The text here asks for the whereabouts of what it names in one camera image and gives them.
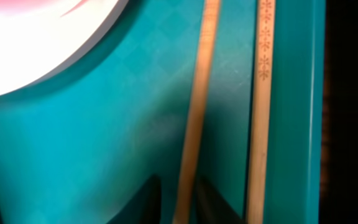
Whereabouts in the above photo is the teal serving tray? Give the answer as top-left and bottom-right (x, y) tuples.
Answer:
(0, 0), (325, 223)

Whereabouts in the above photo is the white round plate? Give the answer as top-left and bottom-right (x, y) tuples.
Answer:
(0, 0), (128, 96)

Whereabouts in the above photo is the pink bowl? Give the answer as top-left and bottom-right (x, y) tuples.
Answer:
(0, 0), (88, 17)

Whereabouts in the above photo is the bamboo chopstick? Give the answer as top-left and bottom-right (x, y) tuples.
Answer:
(246, 0), (276, 224)
(172, 0), (221, 224)

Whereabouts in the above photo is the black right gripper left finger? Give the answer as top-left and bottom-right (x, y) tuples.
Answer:
(107, 175), (162, 224)

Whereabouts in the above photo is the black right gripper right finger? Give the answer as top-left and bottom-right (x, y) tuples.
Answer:
(196, 177), (244, 224)

